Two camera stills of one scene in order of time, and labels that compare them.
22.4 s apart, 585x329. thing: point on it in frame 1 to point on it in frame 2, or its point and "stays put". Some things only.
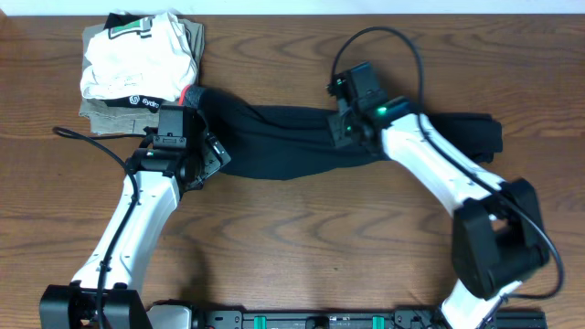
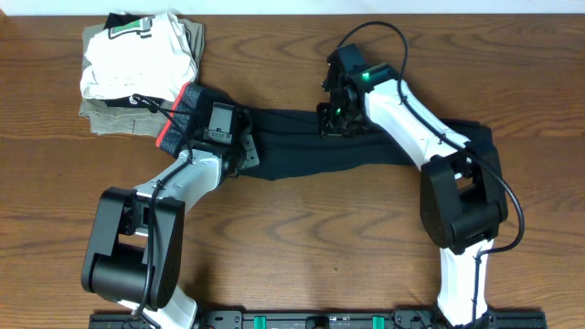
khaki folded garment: [114, 118] stays put
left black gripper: [214, 155] to [249, 149]
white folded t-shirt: [150, 58] stays put
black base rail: [214, 316] stays put
